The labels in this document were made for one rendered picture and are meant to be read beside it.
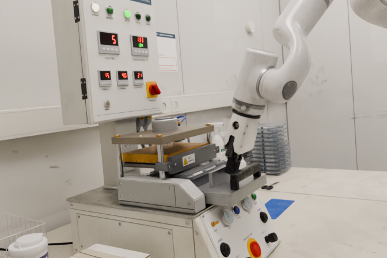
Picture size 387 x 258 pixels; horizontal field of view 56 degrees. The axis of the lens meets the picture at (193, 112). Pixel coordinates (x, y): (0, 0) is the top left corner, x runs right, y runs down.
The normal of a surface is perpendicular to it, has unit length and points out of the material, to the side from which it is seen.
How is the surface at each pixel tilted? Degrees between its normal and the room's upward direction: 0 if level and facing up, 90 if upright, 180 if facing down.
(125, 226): 90
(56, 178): 90
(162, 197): 90
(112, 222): 90
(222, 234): 65
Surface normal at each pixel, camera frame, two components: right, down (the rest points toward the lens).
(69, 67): -0.54, 0.08
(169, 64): 0.83, -0.04
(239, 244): 0.72, -0.46
